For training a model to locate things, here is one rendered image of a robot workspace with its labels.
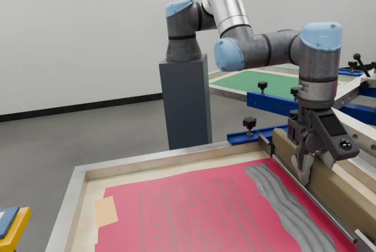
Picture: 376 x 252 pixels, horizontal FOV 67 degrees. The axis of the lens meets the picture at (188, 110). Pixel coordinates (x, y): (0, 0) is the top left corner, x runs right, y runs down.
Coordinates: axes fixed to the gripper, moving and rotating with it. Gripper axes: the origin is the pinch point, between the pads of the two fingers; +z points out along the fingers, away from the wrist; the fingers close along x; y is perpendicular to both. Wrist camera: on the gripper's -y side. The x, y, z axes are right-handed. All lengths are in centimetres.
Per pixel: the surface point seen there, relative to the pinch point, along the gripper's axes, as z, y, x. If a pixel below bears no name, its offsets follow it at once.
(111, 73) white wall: 46, 381, 81
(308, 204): 5.3, -1.1, 2.0
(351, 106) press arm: 7, 53, -53
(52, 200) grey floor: 100, 160, 122
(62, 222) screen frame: 2, 5, 58
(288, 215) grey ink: 4.9, -3.7, 8.5
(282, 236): 5.4, -8.2, 12.3
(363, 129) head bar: -3.5, 13.2, -23.7
